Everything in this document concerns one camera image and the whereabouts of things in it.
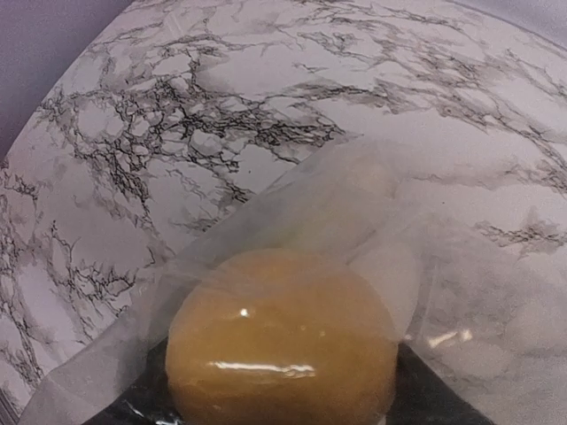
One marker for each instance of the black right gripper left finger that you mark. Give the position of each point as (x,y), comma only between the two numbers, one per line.
(147,400)

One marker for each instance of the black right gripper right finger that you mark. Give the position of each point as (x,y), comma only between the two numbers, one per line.
(422,398)

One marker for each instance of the clear zip top bag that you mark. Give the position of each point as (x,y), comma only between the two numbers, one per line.
(487,325)

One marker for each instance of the yellow fake fruit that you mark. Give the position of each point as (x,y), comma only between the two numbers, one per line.
(282,337)

